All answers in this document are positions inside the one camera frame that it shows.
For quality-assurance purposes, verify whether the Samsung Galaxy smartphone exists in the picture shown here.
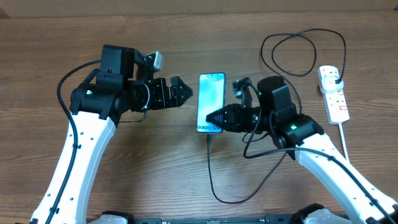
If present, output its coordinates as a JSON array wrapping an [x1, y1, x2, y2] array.
[[197, 73, 226, 133]]

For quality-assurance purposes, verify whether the black USB charging cable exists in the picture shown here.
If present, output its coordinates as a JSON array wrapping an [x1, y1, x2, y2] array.
[[205, 28, 347, 205]]

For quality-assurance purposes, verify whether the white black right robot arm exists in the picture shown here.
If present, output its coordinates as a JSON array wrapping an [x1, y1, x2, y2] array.
[[206, 76, 397, 223]]

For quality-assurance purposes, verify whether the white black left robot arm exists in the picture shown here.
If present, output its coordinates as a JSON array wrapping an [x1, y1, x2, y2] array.
[[30, 45, 193, 223]]

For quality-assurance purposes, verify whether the white charger plug adapter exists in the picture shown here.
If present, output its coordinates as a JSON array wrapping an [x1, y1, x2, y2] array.
[[319, 75, 344, 94]]

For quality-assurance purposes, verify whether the white power strip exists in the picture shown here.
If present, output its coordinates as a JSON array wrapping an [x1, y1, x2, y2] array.
[[317, 65, 349, 124]]

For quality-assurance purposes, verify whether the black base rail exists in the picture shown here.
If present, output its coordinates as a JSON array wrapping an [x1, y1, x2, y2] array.
[[88, 210, 303, 224]]

